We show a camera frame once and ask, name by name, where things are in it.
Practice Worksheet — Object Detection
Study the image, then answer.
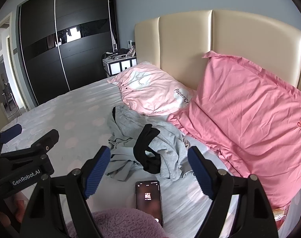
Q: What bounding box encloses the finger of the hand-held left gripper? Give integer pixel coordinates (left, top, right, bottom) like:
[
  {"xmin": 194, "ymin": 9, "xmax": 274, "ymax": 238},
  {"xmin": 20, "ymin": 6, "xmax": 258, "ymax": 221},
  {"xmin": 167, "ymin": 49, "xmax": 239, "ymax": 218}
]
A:
[
  {"xmin": 0, "ymin": 123, "xmax": 23, "ymax": 154},
  {"xmin": 0, "ymin": 129, "xmax": 60, "ymax": 163}
]

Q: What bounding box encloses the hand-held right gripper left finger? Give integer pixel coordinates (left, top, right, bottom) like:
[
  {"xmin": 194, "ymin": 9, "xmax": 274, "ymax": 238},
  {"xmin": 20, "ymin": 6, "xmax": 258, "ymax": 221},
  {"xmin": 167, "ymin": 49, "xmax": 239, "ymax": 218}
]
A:
[{"xmin": 20, "ymin": 146, "xmax": 111, "ymax": 238}]

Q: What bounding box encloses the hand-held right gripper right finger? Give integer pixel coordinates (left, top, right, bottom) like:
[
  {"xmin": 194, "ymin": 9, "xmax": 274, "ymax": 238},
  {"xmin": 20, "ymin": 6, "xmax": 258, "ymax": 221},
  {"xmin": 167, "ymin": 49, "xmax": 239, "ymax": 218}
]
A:
[{"xmin": 188, "ymin": 146, "xmax": 280, "ymax": 238}]

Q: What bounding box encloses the grey shirt with black sleeves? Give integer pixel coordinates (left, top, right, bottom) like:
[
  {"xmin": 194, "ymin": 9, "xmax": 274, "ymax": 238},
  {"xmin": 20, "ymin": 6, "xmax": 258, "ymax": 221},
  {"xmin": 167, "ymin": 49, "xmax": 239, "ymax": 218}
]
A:
[{"xmin": 105, "ymin": 105, "xmax": 191, "ymax": 181}]

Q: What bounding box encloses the person's left hand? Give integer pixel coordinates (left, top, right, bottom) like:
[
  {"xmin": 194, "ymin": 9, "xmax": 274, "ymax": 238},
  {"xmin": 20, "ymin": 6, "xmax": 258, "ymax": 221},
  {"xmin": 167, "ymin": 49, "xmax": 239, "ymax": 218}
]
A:
[{"xmin": 0, "ymin": 196, "xmax": 27, "ymax": 230}]

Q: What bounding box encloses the beige garment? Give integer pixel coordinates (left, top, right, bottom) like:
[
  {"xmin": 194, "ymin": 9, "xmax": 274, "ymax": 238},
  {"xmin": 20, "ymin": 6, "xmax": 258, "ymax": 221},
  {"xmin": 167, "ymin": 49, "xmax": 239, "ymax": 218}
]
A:
[{"xmin": 181, "ymin": 137, "xmax": 191, "ymax": 152}]

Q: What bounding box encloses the black smartphone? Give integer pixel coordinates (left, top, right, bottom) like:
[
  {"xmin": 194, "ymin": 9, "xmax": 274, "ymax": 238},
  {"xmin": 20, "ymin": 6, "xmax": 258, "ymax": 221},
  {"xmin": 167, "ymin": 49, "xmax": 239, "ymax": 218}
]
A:
[{"xmin": 135, "ymin": 180, "xmax": 164, "ymax": 227}]

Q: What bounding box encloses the plain pink pillow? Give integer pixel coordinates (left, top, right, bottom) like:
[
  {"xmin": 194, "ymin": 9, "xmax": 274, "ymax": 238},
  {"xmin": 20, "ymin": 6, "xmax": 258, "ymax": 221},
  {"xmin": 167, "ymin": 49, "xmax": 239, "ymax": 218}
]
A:
[{"xmin": 167, "ymin": 51, "xmax": 301, "ymax": 210}]

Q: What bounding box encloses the orange packet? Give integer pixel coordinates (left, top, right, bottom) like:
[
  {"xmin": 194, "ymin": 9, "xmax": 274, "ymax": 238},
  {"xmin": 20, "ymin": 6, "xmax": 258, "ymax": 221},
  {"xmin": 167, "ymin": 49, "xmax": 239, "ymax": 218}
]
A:
[{"xmin": 274, "ymin": 207, "xmax": 288, "ymax": 225}]

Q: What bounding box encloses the black sliding-door wardrobe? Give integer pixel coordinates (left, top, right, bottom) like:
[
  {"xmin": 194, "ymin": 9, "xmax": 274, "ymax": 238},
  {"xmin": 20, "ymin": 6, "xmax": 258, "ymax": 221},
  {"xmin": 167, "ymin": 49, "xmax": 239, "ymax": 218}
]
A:
[{"xmin": 18, "ymin": 0, "xmax": 120, "ymax": 106}]

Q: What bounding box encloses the light pink printed pillow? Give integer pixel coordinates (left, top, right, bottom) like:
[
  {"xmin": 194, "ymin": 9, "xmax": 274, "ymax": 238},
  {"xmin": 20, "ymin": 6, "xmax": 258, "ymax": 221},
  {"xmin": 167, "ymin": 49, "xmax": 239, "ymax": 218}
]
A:
[{"xmin": 107, "ymin": 62, "xmax": 197, "ymax": 117}]

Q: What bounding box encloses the white nightstand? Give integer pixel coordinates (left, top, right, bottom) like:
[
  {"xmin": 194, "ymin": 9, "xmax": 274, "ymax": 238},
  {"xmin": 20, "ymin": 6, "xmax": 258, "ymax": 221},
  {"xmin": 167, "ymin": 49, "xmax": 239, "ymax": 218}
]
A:
[{"xmin": 102, "ymin": 56, "xmax": 137, "ymax": 78}]

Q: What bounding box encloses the dark cloth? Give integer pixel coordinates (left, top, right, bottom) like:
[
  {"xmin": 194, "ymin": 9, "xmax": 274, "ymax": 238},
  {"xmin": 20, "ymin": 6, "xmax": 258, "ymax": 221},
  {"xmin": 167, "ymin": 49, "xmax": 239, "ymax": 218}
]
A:
[{"xmin": 105, "ymin": 48, "xmax": 128, "ymax": 57}]

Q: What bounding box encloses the beige padded headboard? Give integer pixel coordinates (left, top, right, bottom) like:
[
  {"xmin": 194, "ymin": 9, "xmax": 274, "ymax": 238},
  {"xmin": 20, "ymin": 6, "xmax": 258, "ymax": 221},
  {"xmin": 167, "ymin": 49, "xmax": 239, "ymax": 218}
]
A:
[{"xmin": 134, "ymin": 9, "xmax": 301, "ymax": 97}]

